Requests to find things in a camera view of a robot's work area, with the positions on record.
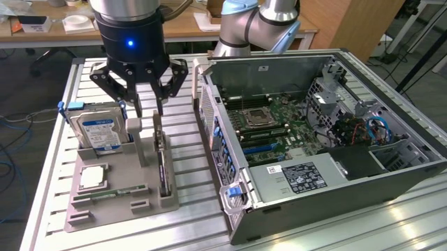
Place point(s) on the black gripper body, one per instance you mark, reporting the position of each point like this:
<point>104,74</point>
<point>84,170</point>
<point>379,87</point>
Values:
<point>132,47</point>

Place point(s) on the black graphics card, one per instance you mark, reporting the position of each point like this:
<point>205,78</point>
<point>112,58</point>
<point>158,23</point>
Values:
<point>164,167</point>

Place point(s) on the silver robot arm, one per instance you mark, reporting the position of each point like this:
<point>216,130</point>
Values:
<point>237,26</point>

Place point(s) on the white tape box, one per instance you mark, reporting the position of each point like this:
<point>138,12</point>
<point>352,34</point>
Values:
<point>77,26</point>

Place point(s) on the hard disk with blue caddy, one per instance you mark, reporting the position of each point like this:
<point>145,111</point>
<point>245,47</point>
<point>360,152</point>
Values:
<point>97,130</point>

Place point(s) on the white papers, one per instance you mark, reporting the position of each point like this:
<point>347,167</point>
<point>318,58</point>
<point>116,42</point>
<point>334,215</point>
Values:
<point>205,23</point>

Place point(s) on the black chair base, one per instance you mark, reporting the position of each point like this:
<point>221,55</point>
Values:
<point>42,58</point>

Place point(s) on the wooden desk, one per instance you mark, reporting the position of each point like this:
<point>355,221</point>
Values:
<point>56,36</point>

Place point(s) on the white tape roll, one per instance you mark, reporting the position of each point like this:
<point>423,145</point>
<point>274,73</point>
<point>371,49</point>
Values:
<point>73,2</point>

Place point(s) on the cardboard box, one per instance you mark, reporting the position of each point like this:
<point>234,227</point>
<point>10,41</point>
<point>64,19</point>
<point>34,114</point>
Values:
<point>213,8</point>

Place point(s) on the grey cup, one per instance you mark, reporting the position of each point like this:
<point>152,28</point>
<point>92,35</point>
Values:
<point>56,2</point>

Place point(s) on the CPU socket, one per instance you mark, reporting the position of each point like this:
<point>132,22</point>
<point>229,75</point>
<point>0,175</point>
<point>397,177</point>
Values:
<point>257,117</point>

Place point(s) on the white box with black lid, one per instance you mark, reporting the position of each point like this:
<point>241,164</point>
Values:
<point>34,26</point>

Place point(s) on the installed black RAM stick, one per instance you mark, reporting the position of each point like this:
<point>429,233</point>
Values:
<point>265,132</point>

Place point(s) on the silver CPU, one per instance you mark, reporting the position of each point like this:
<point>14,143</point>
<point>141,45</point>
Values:
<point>92,177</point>

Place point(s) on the blue expansion slot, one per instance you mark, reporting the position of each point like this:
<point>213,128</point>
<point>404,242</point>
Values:
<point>260,149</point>

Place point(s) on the clear plastic bag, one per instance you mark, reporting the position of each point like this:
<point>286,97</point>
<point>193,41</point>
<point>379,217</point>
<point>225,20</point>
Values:
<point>13,8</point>

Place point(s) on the green motherboard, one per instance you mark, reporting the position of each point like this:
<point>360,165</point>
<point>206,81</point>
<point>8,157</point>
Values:
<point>296,123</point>

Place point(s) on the grey parts rack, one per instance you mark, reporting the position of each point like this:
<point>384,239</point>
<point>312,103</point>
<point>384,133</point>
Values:
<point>132,188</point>

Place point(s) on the green RAM stick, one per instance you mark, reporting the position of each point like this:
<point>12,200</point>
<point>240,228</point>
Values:
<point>114,192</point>

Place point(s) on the silver disk bay cage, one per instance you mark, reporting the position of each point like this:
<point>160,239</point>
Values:
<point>325,103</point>

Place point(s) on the blue case latch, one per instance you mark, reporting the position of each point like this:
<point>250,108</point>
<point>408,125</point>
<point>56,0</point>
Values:
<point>232,193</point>

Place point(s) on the grey power supply unit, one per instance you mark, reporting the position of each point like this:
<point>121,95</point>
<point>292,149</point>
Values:
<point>268,185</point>

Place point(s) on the wooden cabinet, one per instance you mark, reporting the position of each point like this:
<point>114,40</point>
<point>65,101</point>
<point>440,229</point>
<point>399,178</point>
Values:
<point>365,26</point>

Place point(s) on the black plastic shroud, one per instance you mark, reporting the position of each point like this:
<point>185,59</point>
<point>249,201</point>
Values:
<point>356,162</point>

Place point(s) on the open black PC case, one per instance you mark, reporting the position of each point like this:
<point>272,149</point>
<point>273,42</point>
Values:
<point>313,214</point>

